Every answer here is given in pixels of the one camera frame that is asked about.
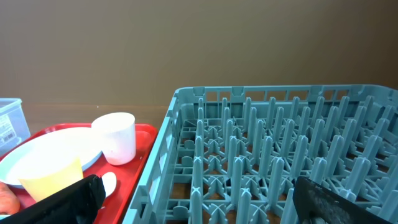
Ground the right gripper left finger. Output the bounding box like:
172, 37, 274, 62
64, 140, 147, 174
1, 174, 106, 224

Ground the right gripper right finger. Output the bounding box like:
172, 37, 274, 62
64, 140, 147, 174
293, 176, 388, 224

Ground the gray dishwasher rack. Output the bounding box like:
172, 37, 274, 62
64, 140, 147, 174
123, 85, 397, 223

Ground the white plastic spoon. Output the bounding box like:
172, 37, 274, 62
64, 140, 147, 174
101, 172, 117, 197

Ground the yellow plastic cup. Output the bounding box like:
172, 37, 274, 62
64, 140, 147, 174
17, 154, 83, 202

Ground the red serving tray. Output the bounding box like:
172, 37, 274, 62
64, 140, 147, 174
0, 123, 159, 224

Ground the light blue plate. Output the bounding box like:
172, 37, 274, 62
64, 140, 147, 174
1, 127, 102, 188

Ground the orange carrot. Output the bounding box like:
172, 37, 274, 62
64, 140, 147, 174
0, 182, 20, 215

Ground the pink white cup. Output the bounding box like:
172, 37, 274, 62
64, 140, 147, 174
91, 112, 136, 166

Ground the clear plastic storage bin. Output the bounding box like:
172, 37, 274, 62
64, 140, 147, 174
0, 98, 30, 156

